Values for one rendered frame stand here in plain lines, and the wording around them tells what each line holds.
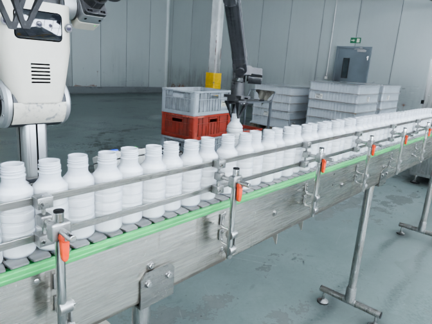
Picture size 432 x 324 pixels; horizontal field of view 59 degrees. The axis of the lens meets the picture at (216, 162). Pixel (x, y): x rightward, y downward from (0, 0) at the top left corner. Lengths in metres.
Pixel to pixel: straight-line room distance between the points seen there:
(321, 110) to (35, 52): 6.80
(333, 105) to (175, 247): 6.87
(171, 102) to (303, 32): 9.43
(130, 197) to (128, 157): 0.09
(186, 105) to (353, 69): 8.75
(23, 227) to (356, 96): 7.04
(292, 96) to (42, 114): 7.17
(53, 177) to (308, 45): 11.99
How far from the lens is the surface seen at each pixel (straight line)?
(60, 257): 0.69
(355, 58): 11.79
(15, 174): 0.72
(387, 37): 11.60
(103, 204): 0.80
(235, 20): 1.43
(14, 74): 1.31
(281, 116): 8.32
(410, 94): 11.32
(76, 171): 0.77
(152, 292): 0.93
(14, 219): 0.73
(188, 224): 0.94
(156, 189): 0.87
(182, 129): 3.51
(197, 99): 3.41
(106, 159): 0.79
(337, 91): 7.62
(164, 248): 0.91
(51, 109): 1.37
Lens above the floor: 1.35
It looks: 14 degrees down
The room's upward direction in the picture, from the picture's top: 4 degrees clockwise
